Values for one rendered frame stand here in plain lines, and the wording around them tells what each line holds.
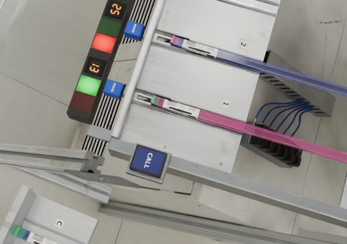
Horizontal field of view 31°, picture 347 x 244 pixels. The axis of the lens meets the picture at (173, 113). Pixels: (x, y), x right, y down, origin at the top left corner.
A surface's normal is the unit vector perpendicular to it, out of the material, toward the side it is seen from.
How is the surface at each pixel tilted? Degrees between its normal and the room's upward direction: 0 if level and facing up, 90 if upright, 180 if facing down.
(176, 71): 42
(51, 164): 90
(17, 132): 0
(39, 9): 0
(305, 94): 0
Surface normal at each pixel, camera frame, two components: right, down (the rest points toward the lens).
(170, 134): 0.01, -0.25
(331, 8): 0.65, 0.00
